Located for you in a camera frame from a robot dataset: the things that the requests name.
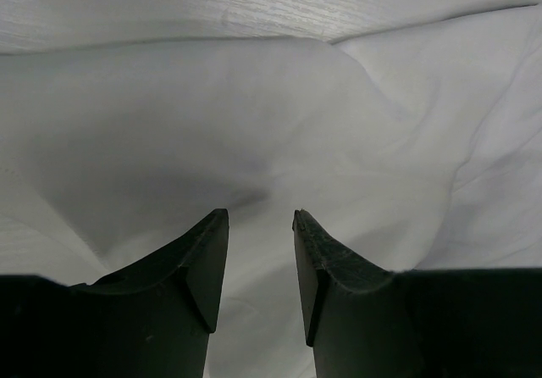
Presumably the white t shirt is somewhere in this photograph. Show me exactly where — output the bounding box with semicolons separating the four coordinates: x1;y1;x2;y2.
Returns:
1;6;541;377

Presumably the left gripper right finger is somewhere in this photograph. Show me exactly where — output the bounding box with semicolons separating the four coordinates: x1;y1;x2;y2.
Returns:
292;210;423;377

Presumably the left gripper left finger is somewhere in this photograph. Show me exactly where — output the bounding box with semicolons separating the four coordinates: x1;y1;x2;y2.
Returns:
71;208;229;377

